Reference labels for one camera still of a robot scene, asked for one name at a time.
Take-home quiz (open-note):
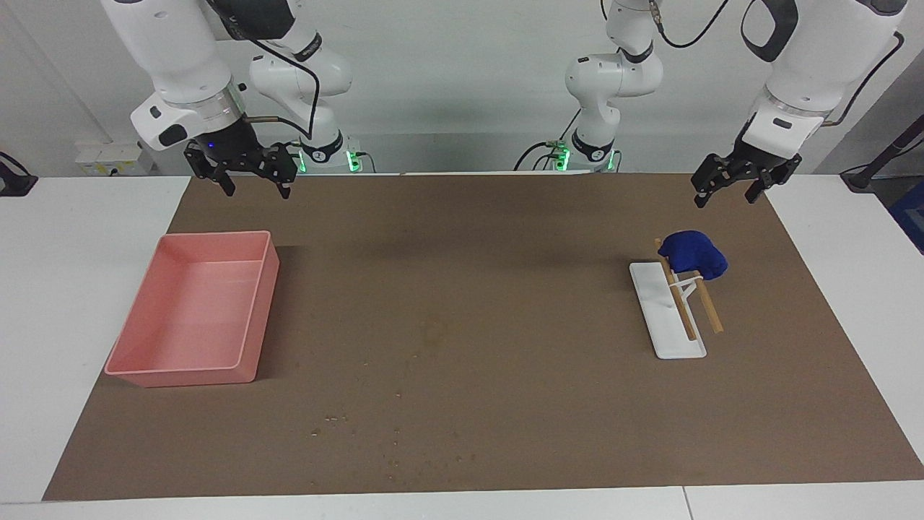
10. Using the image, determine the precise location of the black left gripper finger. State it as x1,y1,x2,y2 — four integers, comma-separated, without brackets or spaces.
691,148,739,209
745,153,803,205

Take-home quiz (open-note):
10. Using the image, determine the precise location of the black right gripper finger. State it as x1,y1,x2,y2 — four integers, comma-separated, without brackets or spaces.
183,142,237,198
263,142,301,200

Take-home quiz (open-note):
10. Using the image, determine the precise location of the blue towel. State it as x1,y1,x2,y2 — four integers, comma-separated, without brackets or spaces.
658,230,728,281

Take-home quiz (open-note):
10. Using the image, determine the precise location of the black stand pole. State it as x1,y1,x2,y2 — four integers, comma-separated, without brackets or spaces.
841,116,924,192

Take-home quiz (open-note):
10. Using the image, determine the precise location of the wooden rod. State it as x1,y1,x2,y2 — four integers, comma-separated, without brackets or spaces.
655,238,698,342
693,277,724,334

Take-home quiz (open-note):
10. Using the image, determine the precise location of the blue box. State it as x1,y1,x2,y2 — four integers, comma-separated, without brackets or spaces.
889,181,924,255

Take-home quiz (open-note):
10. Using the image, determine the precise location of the pink plastic bin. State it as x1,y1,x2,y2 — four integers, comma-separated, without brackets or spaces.
105,231,280,389

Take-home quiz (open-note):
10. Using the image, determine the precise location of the white rack base tray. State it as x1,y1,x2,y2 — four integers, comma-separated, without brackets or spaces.
629,261,707,360

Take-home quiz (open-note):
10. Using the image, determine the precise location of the black table clamp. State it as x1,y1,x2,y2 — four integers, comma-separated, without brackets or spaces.
0,152,38,197

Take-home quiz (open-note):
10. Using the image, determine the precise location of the brown table mat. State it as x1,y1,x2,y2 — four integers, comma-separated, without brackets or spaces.
42,173,924,502

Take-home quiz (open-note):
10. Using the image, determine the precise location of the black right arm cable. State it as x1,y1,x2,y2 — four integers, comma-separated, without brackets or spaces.
208,0,321,142

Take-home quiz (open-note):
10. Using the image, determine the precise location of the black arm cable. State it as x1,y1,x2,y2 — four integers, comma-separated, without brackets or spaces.
208,0,321,142
648,0,731,51

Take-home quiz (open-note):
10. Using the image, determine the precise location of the white wall socket box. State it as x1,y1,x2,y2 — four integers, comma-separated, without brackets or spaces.
75,142,154,176

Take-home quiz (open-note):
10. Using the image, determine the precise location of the white rack bracket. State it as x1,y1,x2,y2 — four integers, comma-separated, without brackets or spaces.
668,273,705,319

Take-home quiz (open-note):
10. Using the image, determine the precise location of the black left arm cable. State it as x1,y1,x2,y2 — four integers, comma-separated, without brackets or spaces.
648,0,731,51

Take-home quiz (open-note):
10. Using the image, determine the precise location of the black base cable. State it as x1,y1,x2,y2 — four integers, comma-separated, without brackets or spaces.
514,108,583,172

